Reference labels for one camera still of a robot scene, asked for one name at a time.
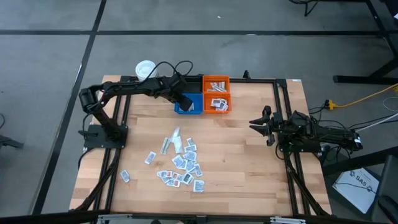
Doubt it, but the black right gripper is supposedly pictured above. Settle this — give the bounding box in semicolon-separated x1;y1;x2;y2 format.
249;105;285;146

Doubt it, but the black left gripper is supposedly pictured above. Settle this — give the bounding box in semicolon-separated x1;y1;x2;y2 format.
161;73;194;112

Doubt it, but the blue plastic basket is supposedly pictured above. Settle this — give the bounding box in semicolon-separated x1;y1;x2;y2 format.
174;92;205;115

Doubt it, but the black plastic basket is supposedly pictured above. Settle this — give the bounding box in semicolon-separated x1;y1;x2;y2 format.
185;75;203;93

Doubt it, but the orange plastic basket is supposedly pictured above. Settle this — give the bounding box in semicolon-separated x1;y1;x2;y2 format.
203;92;233;114
202;75;231;93

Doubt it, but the long white gauze packet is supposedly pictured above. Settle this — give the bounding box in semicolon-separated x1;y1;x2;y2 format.
172;136;183;154
170;126;182;141

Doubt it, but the white wipes canister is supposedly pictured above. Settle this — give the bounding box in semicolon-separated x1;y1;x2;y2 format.
136;60;159;82

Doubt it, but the crumpled white text packet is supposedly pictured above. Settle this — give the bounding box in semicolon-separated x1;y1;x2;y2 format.
193;179;206;193

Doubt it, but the black floor beam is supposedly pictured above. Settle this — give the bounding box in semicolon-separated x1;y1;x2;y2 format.
322;145;398;175

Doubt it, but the white printed paper sheet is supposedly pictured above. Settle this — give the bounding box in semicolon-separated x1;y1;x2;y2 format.
331;167;380;215

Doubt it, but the black chair base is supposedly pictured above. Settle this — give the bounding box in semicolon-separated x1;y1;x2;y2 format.
288;0;322;17

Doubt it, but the black stand foot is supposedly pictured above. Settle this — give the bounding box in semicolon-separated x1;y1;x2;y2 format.
0;134;25;151

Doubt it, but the black floor cable bundle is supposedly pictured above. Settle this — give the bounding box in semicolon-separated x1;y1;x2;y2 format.
307;104;398;162

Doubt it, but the yellow extension cable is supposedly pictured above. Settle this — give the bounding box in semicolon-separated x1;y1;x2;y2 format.
325;83;398;110

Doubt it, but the black desk leg frame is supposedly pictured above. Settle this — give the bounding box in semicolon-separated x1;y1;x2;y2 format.
333;0;398;85

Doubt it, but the white floor cable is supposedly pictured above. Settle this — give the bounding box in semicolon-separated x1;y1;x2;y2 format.
354;96;398;134

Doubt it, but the black camera mount crossbar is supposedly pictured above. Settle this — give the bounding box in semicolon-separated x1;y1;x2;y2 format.
0;210;398;224

